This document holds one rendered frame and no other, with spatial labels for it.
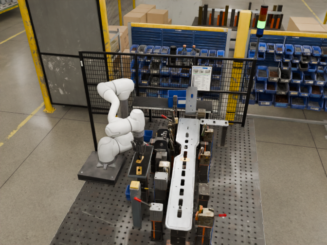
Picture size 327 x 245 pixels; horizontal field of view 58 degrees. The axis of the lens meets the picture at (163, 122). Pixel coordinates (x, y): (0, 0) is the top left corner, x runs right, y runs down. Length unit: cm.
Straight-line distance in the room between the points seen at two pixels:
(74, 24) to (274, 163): 336
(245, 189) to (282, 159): 165
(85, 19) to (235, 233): 331
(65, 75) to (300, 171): 370
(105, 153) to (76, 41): 223
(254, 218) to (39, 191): 255
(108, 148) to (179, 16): 672
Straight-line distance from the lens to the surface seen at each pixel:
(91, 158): 306
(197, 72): 327
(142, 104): 332
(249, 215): 268
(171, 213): 221
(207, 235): 233
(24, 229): 367
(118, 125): 205
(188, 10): 899
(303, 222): 374
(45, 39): 487
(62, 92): 515
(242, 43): 321
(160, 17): 690
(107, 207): 267
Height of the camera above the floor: 273
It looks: 34 degrees down
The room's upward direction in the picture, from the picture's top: straight up
